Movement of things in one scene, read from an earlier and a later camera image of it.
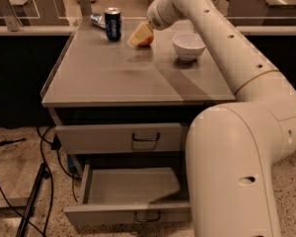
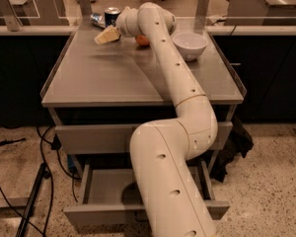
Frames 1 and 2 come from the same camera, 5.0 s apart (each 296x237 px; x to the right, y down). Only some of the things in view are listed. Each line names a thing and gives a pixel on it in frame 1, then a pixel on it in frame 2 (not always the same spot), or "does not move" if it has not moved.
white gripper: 157,20 to 122,26
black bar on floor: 28,212 does not move
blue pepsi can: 112,20 does not move
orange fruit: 147,41 does not move
